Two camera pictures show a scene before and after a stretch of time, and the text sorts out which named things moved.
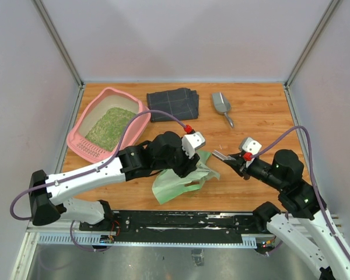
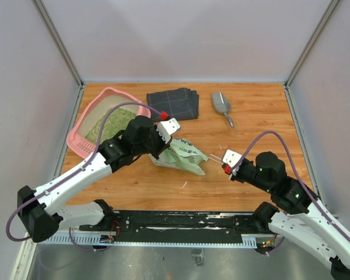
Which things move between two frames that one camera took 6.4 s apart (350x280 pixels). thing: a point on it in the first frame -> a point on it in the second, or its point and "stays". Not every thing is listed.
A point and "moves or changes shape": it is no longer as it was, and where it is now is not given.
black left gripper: [189, 165] -> [163, 146]
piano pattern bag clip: [222, 156] -> [217, 157]
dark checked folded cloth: [181, 104] stays
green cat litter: [107, 131] stays
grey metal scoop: [222, 105] stays
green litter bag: [167, 185] moves or changes shape
